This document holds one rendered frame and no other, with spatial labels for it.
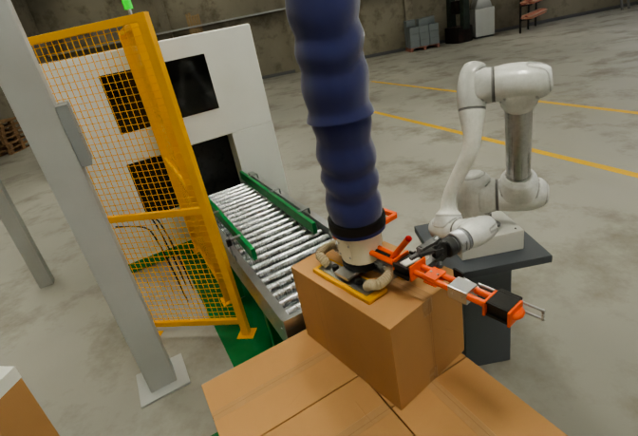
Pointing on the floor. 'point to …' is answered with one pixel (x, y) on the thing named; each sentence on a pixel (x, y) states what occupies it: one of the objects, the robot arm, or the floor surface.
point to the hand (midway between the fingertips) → (410, 266)
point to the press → (454, 34)
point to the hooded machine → (482, 17)
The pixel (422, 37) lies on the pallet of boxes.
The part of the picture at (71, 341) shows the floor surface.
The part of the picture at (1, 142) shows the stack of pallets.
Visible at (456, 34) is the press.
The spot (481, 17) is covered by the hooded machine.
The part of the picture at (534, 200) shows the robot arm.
